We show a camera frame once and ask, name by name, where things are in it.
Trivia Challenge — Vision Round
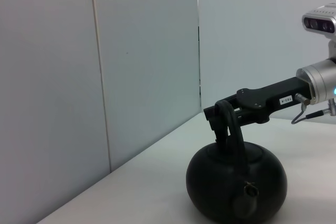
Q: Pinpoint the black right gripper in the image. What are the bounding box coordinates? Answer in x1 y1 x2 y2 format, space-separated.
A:
204 76 312 143

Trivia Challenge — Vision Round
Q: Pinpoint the black round teapot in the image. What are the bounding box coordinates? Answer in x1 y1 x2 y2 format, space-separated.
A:
185 101 289 224

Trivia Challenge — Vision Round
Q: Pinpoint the right arm cable with plug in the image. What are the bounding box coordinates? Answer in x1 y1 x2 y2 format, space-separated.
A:
290 92 336 125

